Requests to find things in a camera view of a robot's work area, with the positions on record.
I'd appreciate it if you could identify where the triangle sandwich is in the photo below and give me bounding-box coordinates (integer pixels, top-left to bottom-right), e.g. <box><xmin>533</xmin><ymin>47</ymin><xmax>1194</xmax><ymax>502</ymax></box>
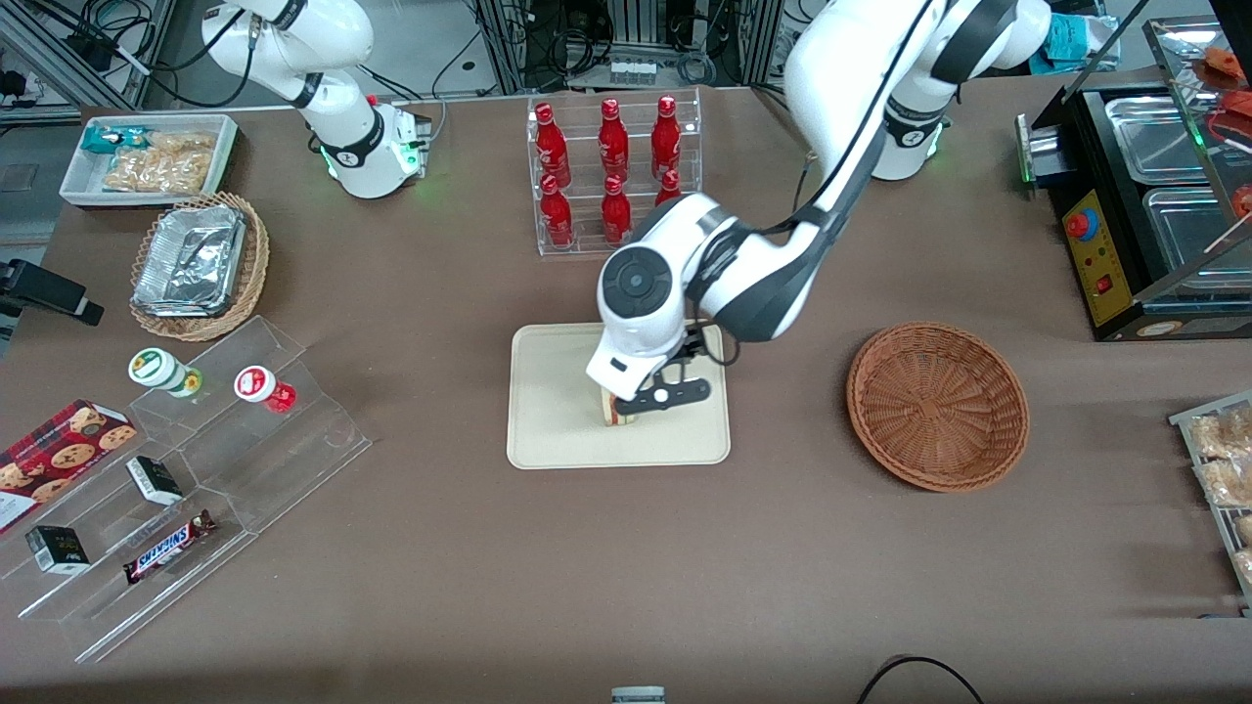
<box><xmin>599</xmin><ymin>386</ymin><xmax>640</xmax><ymax>429</ymax></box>

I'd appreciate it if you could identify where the beige plastic serving tray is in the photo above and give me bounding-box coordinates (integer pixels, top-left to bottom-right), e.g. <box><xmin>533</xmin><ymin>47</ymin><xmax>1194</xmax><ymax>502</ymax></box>
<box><xmin>506</xmin><ymin>319</ymin><xmax>733</xmax><ymax>470</ymax></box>

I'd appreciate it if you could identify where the round brown wicker basket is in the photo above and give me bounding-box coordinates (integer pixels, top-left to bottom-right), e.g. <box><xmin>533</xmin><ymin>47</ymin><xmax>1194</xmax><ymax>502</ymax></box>
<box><xmin>846</xmin><ymin>323</ymin><xmax>1030</xmax><ymax>493</ymax></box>

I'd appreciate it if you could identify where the oval light wicker basket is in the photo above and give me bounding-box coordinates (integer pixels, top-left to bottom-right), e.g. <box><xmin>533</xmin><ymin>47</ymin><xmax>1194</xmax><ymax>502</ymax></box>
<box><xmin>129</xmin><ymin>191</ymin><xmax>272</xmax><ymax>343</ymax></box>

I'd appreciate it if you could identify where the clear acrylic bottle rack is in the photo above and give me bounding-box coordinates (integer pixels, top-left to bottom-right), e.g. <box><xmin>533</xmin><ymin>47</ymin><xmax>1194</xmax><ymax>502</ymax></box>
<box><xmin>526</xmin><ymin>88</ymin><xmax>703</xmax><ymax>257</ymax></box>

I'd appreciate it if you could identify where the clear acrylic tiered stand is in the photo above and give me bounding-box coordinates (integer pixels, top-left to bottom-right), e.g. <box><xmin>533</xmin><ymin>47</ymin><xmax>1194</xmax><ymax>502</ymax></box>
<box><xmin>0</xmin><ymin>314</ymin><xmax>374</xmax><ymax>665</ymax></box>

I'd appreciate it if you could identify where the red lid drink cup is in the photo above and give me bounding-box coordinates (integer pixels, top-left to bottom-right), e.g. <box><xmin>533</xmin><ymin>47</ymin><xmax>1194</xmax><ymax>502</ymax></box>
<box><xmin>233</xmin><ymin>364</ymin><xmax>298</xmax><ymax>415</ymax></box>

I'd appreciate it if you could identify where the aluminium foil container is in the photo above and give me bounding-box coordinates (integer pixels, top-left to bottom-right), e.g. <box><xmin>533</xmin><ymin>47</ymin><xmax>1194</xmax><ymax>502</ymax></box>
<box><xmin>131</xmin><ymin>202</ymin><xmax>248</xmax><ymax>320</ymax></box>

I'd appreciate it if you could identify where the green lid drink cup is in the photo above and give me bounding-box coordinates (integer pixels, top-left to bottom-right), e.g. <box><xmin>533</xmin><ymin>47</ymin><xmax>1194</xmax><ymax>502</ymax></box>
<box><xmin>127</xmin><ymin>347</ymin><xmax>204</xmax><ymax>399</ymax></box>

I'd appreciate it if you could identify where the small black carton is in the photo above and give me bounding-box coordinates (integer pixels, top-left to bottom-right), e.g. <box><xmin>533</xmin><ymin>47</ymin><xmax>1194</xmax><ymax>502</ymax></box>
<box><xmin>23</xmin><ymin>524</ymin><xmax>92</xmax><ymax>575</ymax></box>
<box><xmin>125</xmin><ymin>455</ymin><xmax>186</xmax><ymax>507</ymax></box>

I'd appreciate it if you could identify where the snickers chocolate bar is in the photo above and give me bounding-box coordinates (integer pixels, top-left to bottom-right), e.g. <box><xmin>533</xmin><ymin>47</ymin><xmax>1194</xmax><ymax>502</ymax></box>
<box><xmin>121</xmin><ymin>508</ymin><xmax>219</xmax><ymax>587</ymax></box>

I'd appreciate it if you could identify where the clear bag of crackers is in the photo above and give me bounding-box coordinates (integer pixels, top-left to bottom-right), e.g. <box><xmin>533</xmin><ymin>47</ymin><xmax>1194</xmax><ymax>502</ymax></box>
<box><xmin>145</xmin><ymin>131</ymin><xmax>217</xmax><ymax>157</ymax></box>
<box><xmin>102</xmin><ymin>149</ymin><xmax>212</xmax><ymax>196</ymax></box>

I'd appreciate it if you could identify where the black food warmer machine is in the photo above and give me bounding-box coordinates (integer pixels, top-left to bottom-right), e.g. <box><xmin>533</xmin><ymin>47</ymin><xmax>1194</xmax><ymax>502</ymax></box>
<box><xmin>1015</xmin><ymin>15</ymin><xmax>1252</xmax><ymax>343</ymax></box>

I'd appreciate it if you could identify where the teal cloth bag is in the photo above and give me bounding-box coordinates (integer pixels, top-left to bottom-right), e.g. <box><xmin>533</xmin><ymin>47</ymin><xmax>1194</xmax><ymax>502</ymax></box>
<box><xmin>1041</xmin><ymin>12</ymin><xmax>1122</xmax><ymax>70</ymax></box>

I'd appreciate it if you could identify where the teal snack packet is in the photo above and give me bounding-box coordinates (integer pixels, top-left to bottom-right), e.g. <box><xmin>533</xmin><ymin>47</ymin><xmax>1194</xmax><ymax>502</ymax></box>
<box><xmin>81</xmin><ymin>124</ymin><xmax>154</xmax><ymax>155</ymax></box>

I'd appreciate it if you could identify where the steel warmer pan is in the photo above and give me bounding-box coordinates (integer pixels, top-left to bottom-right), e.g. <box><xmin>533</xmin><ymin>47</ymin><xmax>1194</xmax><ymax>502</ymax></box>
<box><xmin>1103</xmin><ymin>94</ymin><xmax>1220</xmax><ymax>186</ymax></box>
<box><xmin>1141</xmin><ymin>185</ymin><xmax>1252</xmax><ymax>274</ymax></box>

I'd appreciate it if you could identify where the white rectangular snack bin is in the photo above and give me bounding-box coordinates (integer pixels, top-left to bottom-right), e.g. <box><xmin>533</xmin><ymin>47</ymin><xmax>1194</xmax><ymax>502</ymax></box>
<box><xmin>59</xmin><ymin>113</ymin><xmax>240</xmax><ymax>207</ymax></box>

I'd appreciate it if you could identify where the red tartan cookie box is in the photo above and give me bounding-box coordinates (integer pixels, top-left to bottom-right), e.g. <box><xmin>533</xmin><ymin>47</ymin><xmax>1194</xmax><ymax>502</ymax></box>
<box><xmin>0</xmin><ymin>398</ymin><xmax>139</xmax><ymax>535</ymax></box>

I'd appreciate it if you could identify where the black clamp device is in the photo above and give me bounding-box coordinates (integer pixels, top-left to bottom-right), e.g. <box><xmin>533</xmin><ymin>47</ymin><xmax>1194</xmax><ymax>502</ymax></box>
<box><xmin>0</xmin><ymin>258</ymin><xmax>107</xmax><ymax>328</ymax></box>

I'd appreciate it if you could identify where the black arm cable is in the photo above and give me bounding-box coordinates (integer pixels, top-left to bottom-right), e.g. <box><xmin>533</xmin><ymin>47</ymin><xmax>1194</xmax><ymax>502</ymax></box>
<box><xmin>771</xmin><ymin>0</ymin><xmax>942</xmax><ymax>236</ymax></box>

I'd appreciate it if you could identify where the aluminium frame rack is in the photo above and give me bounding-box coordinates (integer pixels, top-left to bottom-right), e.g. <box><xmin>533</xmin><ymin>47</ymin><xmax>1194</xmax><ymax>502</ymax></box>
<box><xmin>473</xmin><ymin>0</ymin><xmax>785</xmax><ymax>95</ymax></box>

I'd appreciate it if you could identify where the black floor cable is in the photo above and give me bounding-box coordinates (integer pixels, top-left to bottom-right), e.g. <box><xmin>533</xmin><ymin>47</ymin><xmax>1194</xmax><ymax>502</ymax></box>
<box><xmin>855</xmin><ymin>654</ymin><xmax>985</xmax><ymax>704</ymax></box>

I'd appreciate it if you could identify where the grey wire rack tray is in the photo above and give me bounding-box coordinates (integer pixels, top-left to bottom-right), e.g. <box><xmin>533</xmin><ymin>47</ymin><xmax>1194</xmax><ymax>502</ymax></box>
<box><xmin>1168</xmin><ymin>390</ymin><xmax>1252</xmax><ymax>613</ymax></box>

